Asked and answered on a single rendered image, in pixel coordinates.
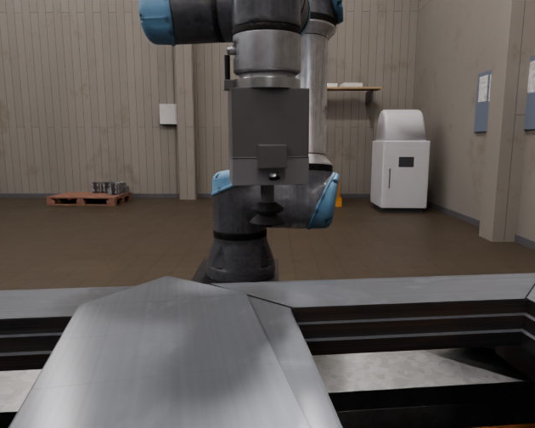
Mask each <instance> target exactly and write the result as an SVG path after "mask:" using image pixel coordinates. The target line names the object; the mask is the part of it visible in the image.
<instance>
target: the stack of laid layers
mask: <svg viewBox="0 0 535 428"><path fill-rule="evenodd" d="M249 298H250V301H251V304H252V306H253V307H254V309H255V311H256V314H257V316H258V318H259V320H260V322H261V324H262V327H263V328H264V330H265V332H266V334H267V337H268V339H269V341H270V343H271V345H272V347H273V349H274V351H275V353H276V355H277V357H278V360H279V362H280V364H281V366H282V368H283V370H284V372H285V374H286V376H287V378H288V380H289V383H290V385H291V387H292V389H293V391H294V393H295V394H296V397H297V399H298V401H299V403H300V405H301V408H302V410H303V412H304V414H305V415H306V417H307V420H308V422H309V424H310V426H311V427H312V428H343V427H342V425H341V422H340V420H339V418H338V415H337V413H336V411H335V408H334V406H333V403H332V402H331V400H330V397H329V394H328V392H327V390H326V388H325V385H324V383H323V380H322V378H321V376H320V373H319V372H318V368H317V366H316V363H315V362H314V360H313V356H316V355H333V354H350V353H367V352H400V351H417V350H434V349H451V348H467V347H485V346H518V345H520V346H522V347H524V348H525V349H527V350H528V351H529V352H531V353H532V354H534V355H535V303H534V302H532V301H529V300H528V299H525V300H503V301H461V302H438V303H416V304H395V305H373V306H351V307H309V308H291V307H286V306H283V305H279V304H277V303H274V302H270V301H265V300H263V299H259V298H256V297H253V296H249ZM70 319H71V317H69V318H27V319H4V320H0V371H13V370H30V369H42V368H43V366H44V364H45V363H46V362H47V360H48V358H49V356H50V354H51V352H52V351H53V349H54V348H55V346H56V344H57V342H58V341H59V338H60V336H61V335H62V334H63V332H64V330H65V328H66V326H67V324H68V323H69V322H70Z"/></svg>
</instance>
